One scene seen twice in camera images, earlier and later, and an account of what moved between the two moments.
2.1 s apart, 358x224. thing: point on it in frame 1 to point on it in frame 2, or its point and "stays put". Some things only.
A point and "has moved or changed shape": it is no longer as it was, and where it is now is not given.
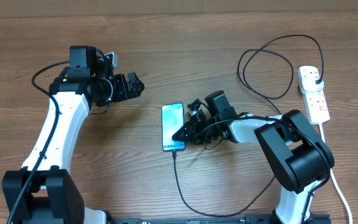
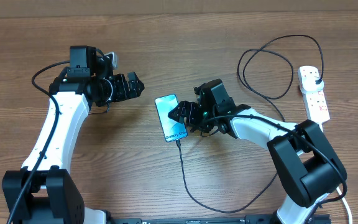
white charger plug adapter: x=308 y=84 stays put
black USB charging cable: x=268 y=98 to x=271 y=183
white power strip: x=316 y=102 stays put
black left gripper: x=122 y=92 stays put
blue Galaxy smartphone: x=173 y=118 has moved or changed shape
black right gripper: x=195 y=132 to x=187 y=111
